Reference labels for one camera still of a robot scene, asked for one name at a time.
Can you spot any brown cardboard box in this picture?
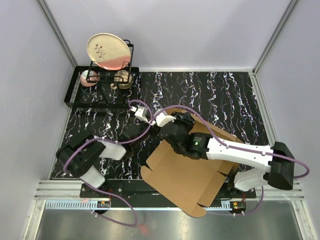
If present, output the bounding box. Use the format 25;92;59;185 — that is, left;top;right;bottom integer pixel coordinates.
139;106;244;218

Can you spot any black marble pattern mat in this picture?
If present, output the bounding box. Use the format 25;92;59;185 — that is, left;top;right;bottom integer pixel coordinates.
51;71;291;181

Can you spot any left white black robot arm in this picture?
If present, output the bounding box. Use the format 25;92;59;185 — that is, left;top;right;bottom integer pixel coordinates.
55;123;143;198

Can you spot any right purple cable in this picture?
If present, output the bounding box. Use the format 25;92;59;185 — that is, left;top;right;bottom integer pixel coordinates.
148;107;311;216

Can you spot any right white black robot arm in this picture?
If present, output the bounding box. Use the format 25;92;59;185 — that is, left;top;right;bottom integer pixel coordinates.
155;111;295;199

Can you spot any black wire dish rack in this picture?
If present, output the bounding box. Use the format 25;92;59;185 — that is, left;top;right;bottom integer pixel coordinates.
64;39;139;110

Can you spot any slotted aluminium rail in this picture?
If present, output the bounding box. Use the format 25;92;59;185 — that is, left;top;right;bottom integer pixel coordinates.
45;200;232;211

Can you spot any pink white ceramic cup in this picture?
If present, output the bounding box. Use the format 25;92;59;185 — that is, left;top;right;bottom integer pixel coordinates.
80;70;100;87

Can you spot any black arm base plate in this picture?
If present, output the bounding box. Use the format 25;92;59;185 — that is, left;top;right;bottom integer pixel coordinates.
79;178;256;201

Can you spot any right small control box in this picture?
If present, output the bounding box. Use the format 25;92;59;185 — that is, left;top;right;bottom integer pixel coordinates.
232;201;247;212

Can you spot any small control box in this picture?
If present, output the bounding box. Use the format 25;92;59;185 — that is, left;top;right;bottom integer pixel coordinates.
232;201;247;212
96;200;110;210

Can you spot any left small control box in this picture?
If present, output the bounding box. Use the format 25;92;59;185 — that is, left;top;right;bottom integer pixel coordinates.
96;200;110;210

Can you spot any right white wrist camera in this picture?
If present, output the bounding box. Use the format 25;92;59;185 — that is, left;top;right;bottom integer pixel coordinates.
150;111;177;128

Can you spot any beige ceramic cup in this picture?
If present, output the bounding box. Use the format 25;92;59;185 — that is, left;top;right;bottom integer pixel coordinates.
110;70;133;90

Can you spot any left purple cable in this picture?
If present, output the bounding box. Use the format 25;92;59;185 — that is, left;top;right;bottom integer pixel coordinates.
62;99;161;228

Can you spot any cream pink floral plate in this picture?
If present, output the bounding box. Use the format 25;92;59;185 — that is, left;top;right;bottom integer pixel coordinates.
86;33;132;71

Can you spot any purple cable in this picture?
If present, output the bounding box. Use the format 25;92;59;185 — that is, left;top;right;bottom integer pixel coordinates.
62;99;161;228
148;107;311;216

